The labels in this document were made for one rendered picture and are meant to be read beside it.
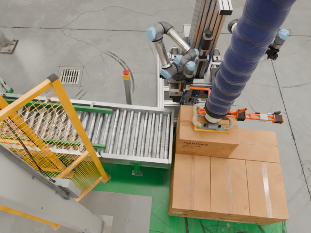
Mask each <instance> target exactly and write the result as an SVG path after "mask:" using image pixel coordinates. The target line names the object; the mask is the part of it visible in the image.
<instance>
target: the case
mask: <svg viewBox="0 0 311 233"><path fill-rule="evenodd" d="M193 115H194V113H193V106H186V105H181V106H180V111H179V114H178V118H177V123H176V143H175V153H182V154H192V155H203V156H213V157H224V158H228V157H229V156H230V155H231V154H232V152H233V151H234V150H235V149H236V148H237V147H238V145H239V135H238V125H237V120H236V118H234V117H233V118H232V119H233V121H234V124H233V127H232V128H231V129H229V132H230V133H229V134H225V133H215V132H205V131H196V130H194V124H193ZM197 121H201V122H207V121H206V120H205V119H204V118H201V117H197ZM219 123H224V124H229V120H220V122H219Z"/></svg>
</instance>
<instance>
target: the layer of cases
mask: <svg viewBox="0 0 311 233"><path fill-rule="evenodd" d="M238 135H239V145H238V147H237V148H236V149H235V150H234V151H233V152H232V154H231V155H230V156H229V157H228V158H224V157H213V156H203V155H192V154H182V153H175V143H176V127H175V132H174V139H173V155H172V171H171V186H170V202H169V214H177V215H190V216H199V217H209V218H218V219H228V220H238V221H250V222H259V223H269V224H273V223H277V222H281V221H286V220H289V215H288V210H287V203H286V195H285V189H284V183H283V177H282V171H281V165H280V157H279V151H278V145H277V139H276V133H275V132H274V131H264V130H254V129H241V128H238Z"/></svg>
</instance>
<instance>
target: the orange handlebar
mask: <svg viewBox="0 0 311 233"><path fill-rule="evenodd" d="M189 88H190V89H192V90H202V91H208V96H209V95H210V92H211V90H210V89H209V88H200V87H190V86H189ZM200 111H205V109H198V113H199V114H201V115H206V113H205V112H200ZM229 113H234V111H229ZM246 115H249V116H247V117H246V119H249V120H260V118H258V117H259V116H260V114H255V113H246ZM255 116H258V117H255ZM225 117H234V118H236V116H235V115H227V116H225ZM267 117H273V115H268V116H267ZM268 121H274V119H268Z"/></svg>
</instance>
